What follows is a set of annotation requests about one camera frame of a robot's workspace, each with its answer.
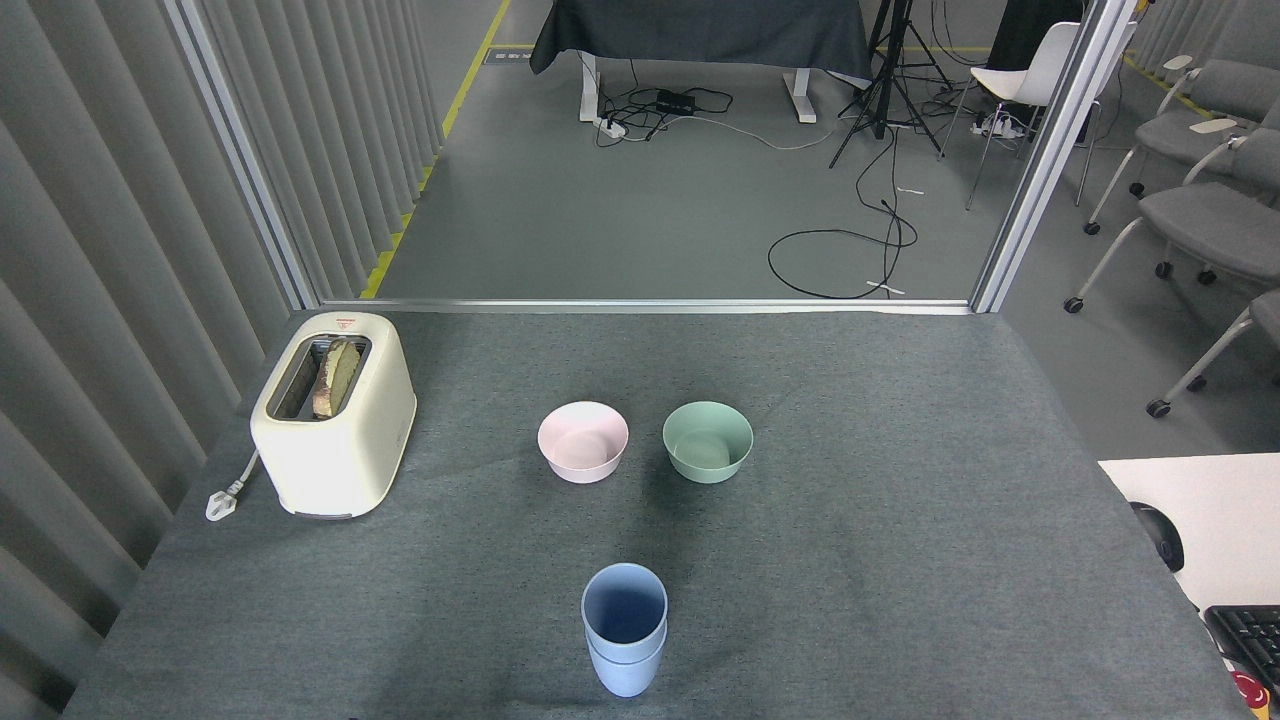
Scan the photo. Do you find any black tripod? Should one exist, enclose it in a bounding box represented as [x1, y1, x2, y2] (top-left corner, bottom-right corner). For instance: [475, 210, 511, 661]
[829, 0, 954, 169]

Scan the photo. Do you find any white desk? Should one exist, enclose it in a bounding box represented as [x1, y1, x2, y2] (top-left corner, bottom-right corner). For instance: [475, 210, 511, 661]
[1098, 453, 1280, 613]

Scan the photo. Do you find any silver frame post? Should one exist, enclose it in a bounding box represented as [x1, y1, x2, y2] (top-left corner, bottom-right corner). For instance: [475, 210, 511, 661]
[165, 0, 323, 311]
[970, 0, 1141, 314]

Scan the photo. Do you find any grey office chair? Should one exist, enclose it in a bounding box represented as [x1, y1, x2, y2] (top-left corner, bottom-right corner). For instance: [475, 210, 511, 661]
[1146, 290, 1280, 419]
[1084, 57, 1280, 237]
[1063, 128, 1280, 315]

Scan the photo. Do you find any cream toaster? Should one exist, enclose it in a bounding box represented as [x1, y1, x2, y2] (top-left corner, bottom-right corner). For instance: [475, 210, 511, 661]
[250, 311, 417, 520]

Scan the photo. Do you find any dark grey table cloth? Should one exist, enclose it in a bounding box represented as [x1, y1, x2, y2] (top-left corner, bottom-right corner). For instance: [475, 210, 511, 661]
[529, 0, 874, 87]

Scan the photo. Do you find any black keyboard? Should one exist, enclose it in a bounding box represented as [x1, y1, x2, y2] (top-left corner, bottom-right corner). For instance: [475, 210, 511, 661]
[1203, 605, 1280, 696]

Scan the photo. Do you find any green bowl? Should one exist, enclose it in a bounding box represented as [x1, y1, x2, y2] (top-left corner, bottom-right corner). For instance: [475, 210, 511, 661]
[662, 401, 755, 485]

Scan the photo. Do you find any blue cup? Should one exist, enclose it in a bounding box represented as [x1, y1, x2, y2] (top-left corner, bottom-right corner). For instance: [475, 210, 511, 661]
[586, 622, 668, 699]
[581, 563, 669, 663]

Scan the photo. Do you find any black floor cable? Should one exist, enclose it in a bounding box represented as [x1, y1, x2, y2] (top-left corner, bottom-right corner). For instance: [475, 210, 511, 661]
[767, 125, 919, 301]

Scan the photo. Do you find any white power cord with plug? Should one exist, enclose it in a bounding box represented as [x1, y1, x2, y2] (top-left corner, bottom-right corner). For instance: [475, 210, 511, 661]
[205, 450, 263, 523]

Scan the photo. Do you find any bread slice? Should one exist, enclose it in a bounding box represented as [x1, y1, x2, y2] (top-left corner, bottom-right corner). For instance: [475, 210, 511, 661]
[311, 338, 363, 420]

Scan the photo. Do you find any white table leg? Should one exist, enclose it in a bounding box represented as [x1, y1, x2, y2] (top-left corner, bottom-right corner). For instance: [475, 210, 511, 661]
[783, 70, 818, 124]
[578, 52, 607, 123]

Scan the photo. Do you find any black computer mouse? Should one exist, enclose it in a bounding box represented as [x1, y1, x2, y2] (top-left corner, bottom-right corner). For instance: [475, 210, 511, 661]
[1130, 502, 1186, 573]

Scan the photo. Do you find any silver frame rail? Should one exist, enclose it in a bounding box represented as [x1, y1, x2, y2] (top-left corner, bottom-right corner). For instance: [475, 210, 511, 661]
[320, 297, 973, 317]

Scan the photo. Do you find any white chair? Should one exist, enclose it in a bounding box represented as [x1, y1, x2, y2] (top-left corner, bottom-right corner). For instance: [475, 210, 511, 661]
[938, 20, 1141, 212]

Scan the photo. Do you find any pink bowl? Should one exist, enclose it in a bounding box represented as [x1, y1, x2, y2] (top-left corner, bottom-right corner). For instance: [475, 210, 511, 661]
[537, 401, 630, 485]

